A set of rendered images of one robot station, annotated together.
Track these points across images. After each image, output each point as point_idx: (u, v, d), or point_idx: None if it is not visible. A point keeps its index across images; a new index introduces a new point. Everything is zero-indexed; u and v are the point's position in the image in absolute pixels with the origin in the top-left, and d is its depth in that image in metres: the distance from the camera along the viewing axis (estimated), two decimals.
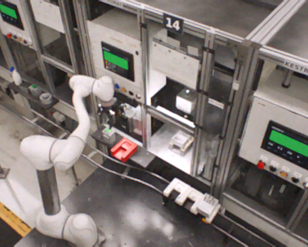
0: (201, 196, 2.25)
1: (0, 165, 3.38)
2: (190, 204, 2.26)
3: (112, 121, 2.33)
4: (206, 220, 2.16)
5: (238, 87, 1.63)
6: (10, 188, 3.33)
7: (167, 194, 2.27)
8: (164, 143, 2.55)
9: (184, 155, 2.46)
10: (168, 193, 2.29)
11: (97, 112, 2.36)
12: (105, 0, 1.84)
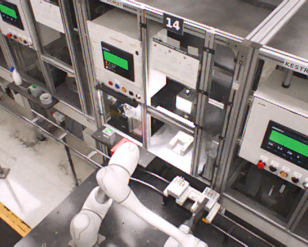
0: None
1: (0, 165, 3.38)
2: (190, 204, 2.26)
3: None
4: (206, 220, 2.16)
5: (238, 87, 1.63)
6: (10, 188, 3.33)
7: (167, 194, 2.27)
8: (164, 143, 2.55)
9: (184, 155, 2.46)
10: (168, 193, 2.29)
11: (197, 206, 2.02)
12: (105, 0, 1.84)
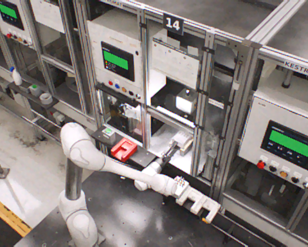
0: (201, 196, 2.25)
1: (0, 165, 3.38)
2: (190, 204, 2.26)
3: None
4: (206, 220, 2.16)
5: (238, 87, 1.63)
6: (10, 188, 3.33)
7: (167, 194, 2.27)
8: (164, 143, 2.55)
9: (184, 155, 2.46)
10: None
11: (166, 147, 2.30)
12: (105, 0, 1.84)
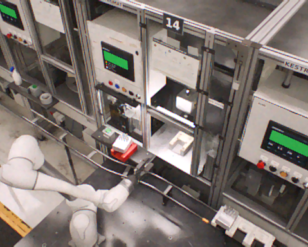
0: (253, 227, 2.09)
1: (0, 165, 3.38)
2: (240, 236, 2.10)
3: None
4: None
5: (238, 87, 1.63)
6: (10, 188, 3.33)
7: (215, 224, 2.11)
8: (164, 143, 2.55)
9: (184, 155, 2.46)
10: (217, 224, 2.13)
11: (139, 162, 2.06)
12: (105, 0, 1.84)
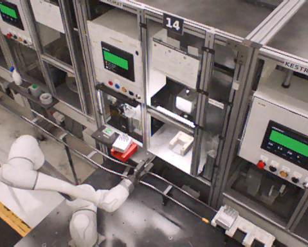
0: (253, 227, 2.09)
1: (0, 165, 3.38)
2: (240, 236, 2.10)
3: None
4: None
5: (238, 87, 1.63)
6: (10, 188, 3.33)
7: (215, 224, 2.11)
8: (164, 143, 2.55)
9: (184, 155, 2.46)
10: (217, 224, 2.13)
11: (139, 162, 2.06)
12: (105, 0, 1.84)
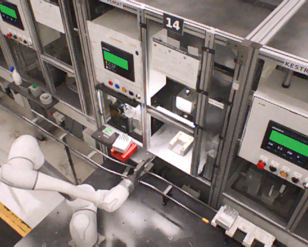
0: (253, 227, 2.09)
1: (0, 165, 3.38)
2: (240, 236, 2.10)
3: None
4: None
5: (238, 87, 1.63)
6: (10, 188, 3.33)
7: (215, 224, 2.11)
8: (164, 143, 2.55)
9: (184, 155, 2.46)
10: (217, 224, 2.13)
11: (139, 162, 2.06)
12: (105, 0, 1.84)
